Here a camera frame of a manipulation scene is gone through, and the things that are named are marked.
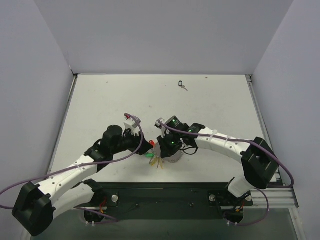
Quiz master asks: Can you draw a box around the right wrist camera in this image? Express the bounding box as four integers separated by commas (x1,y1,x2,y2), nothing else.
154,118,166,130

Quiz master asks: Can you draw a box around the loose key with black tag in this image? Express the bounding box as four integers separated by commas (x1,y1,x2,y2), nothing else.
178,80,188,91

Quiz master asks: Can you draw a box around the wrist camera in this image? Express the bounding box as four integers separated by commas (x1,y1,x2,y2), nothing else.
154,118,166,130
123,117,140,133

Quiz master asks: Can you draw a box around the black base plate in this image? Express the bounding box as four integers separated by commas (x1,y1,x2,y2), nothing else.
81,182,253,220

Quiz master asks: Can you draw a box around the aluminium frame rail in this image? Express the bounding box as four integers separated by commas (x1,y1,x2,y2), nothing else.
246,188,299,209

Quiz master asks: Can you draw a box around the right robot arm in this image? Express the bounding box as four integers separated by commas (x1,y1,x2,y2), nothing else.
154,116,279,198

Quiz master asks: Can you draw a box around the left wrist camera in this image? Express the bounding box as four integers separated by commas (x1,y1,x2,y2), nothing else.
123,117,140,133

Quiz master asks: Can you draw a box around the green key tag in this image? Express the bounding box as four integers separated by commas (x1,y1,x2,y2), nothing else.
144,153,154,159

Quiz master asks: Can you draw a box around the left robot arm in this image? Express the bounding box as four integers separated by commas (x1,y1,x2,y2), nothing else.
12,125,153,237

